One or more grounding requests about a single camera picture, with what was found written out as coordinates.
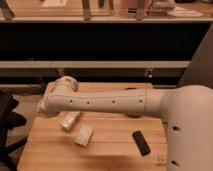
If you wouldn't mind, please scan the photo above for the white rectangular block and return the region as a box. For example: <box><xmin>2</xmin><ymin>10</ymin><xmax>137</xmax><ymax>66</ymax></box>
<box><xmin>75</xmin><ymin>124</ymin><xmax>94</xmax><ymax>147</ymax></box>

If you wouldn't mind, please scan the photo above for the grey horizontal window rail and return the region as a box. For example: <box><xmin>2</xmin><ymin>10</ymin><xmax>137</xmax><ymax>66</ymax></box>
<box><xmin>0</xmin><ymin>61</ymin><xmax>190</xmax><ymax>69</ymax></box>

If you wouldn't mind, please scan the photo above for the black chair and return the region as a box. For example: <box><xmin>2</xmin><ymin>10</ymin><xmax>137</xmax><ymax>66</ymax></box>
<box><xmin>0</xmin><ymin>91</ymin><xmax>27</xmax><ymax>171</ymax></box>

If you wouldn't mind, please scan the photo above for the black rectangular remote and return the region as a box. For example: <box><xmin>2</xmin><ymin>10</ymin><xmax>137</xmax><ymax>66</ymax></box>
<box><xmin>132</xmin><ymin>131</ymin><xmax>151</xmax><ymax>156</ymax></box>

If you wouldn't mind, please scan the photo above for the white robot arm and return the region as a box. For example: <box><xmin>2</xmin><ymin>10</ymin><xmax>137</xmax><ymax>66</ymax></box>
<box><xmin>38</xmin><ymin>76</ymin><xmax>213</xmax><ymax>171</ymax></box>

